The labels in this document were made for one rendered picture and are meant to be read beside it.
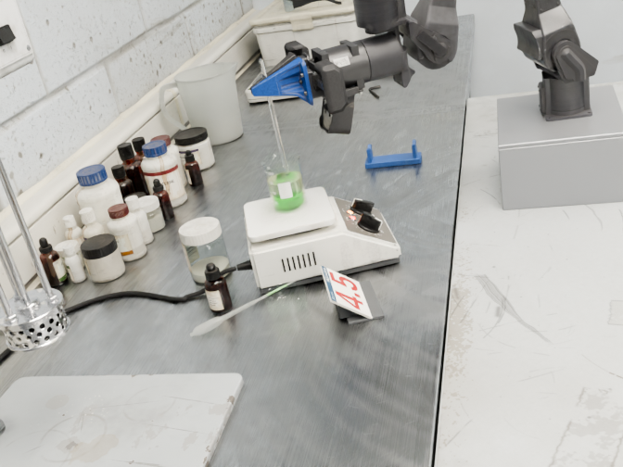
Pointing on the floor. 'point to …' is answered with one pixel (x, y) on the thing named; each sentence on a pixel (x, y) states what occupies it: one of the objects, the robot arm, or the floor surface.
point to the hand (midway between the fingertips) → (276, 84)
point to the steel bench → (351, 182)
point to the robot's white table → (530, 322)
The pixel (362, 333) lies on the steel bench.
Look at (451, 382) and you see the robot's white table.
